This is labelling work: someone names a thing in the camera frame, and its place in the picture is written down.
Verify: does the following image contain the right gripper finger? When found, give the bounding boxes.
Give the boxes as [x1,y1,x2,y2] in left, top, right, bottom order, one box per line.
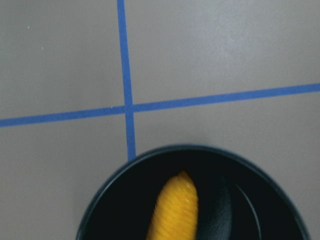
[196,177,232,240]

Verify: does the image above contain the yellow toy corn cob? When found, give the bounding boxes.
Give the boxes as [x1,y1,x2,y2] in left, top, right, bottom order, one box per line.
[146,171,199,240]

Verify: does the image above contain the dark blue saucepan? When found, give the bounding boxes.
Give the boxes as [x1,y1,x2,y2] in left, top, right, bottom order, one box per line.
[76,145,310,240]

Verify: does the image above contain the vertical blue tape line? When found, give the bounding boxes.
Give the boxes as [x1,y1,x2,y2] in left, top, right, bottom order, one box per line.
[117,0,136,161]

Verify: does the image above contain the horizontal blue tape line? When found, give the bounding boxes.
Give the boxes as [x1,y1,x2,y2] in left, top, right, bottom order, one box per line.
[0,83,320,128]

